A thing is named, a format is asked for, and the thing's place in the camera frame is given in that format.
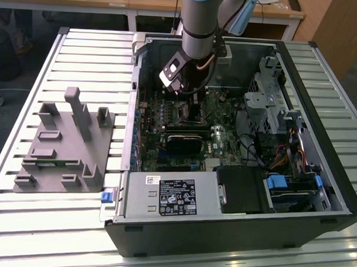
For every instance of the thin locking lever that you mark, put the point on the thin locking lever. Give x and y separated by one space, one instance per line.
178 98

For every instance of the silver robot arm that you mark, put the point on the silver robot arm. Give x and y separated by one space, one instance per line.
198 23

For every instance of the CPU socket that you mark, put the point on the CPU socket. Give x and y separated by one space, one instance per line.
179 113

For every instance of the silver metal drive cage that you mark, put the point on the silver metal drive cage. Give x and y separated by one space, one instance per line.
255 104

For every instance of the black graphics card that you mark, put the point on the black graphics card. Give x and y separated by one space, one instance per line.
184 144

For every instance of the grey case release latch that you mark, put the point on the grey case release latch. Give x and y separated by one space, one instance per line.
139 42

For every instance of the green motherboard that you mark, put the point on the green motherboard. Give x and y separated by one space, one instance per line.
225 147

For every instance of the silver chipset heat sink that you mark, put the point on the silver chipset heat sink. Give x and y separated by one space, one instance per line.
212 164

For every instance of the black plastic drive cover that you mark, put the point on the black plastic drive cover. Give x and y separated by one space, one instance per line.
241 188

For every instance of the small black desk object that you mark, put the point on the small black desk object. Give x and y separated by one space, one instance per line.
294 4

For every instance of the silver power supply unit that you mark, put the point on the silver power supply unit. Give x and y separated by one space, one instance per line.
141 196

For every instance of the blue case latch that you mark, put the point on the blue case latch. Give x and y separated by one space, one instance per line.
106 197

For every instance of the hard disk in blue carrier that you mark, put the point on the hard disk in blue carrier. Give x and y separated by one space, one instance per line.
287 196

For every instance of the wooden cabinet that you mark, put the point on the wooden cabinet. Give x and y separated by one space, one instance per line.
340 33

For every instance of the grey parts rack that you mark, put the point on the grey parts rack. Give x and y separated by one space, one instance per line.
66 164

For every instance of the blue drive bay latch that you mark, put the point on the blue drive bay latch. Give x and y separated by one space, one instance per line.
318 182

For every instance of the black PC case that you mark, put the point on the black PC case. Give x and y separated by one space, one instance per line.
192 239

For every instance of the green RAM stick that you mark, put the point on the green RAM stick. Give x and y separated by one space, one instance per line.
55 163

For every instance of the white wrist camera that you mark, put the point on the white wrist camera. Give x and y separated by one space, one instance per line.
172 69

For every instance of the grey metal bracket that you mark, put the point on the grey metal bracket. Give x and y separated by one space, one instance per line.
293 120

